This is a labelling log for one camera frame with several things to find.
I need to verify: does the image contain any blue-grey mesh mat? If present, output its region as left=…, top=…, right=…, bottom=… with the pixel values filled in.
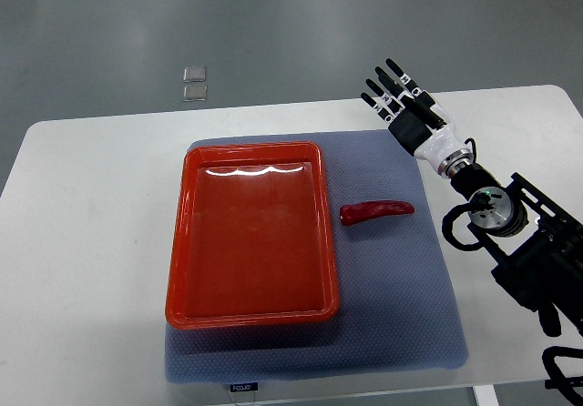
left=165, top=129, right=468, bottom=384

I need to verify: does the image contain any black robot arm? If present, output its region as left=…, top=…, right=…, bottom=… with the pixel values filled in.
left=361, top=59, right=582, bottom=337

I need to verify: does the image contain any black mat label tag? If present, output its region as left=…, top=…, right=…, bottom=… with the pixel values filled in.
left=230, top=382, right=259, bottom=393

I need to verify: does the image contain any upper metal floor plate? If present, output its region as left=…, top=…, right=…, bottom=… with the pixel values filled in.
left=183, top=66, right=207, bottom=83

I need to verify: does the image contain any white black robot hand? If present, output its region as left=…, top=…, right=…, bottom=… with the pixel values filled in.
left=360, top=58, right=465, bottom=168

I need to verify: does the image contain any red plastic tray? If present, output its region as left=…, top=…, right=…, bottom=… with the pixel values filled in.
left=165, top=141, right=340, bottom=330

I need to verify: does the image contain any white table leg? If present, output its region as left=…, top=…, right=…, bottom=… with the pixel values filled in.
left=473, top=385, right=500, bottom=406

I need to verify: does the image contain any red chili pepper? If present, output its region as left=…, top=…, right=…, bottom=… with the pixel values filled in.
left=339, top=200, right=415, bottom=227

